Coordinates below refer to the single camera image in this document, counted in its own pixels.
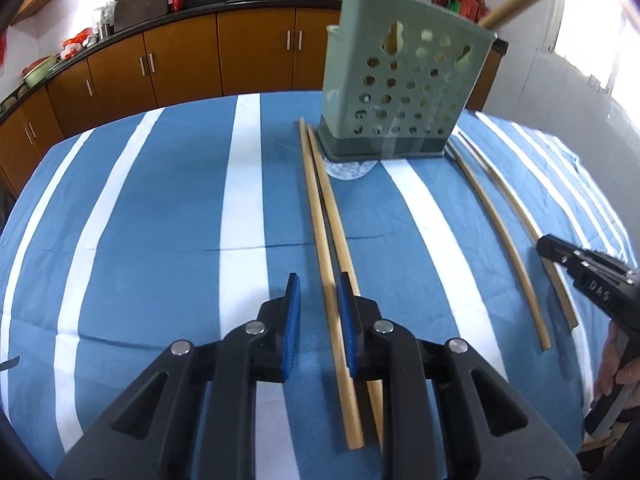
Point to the blue white striped tablecloth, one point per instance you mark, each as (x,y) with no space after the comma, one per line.
(175,220)

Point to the black kitchen countertop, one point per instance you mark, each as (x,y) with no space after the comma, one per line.
(200,8)

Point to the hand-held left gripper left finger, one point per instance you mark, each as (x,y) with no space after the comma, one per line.
(292,330)

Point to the metal cups in plastic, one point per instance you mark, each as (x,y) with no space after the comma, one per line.
(104,22)

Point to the person's right hand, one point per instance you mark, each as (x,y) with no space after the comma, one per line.
(607,370)

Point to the dark cutting board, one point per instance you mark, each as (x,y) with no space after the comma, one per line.
(142,5)

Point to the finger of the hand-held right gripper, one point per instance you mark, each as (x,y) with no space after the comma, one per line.
(555,252)

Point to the red white plastic bag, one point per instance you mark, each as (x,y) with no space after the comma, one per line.
(77,42)

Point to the window with white frame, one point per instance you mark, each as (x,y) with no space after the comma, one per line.
(600,15)

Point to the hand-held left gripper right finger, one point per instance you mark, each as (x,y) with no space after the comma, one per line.
(347,330)

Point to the wooden base cabinets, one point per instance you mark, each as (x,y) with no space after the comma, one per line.
(190,55)

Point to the green perforated chopstick holder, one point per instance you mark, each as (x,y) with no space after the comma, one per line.
(400,85)

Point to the green basin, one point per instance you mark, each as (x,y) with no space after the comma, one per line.
(40,71)

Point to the red plastic bag on hook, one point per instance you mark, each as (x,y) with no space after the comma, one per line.
(2,47)

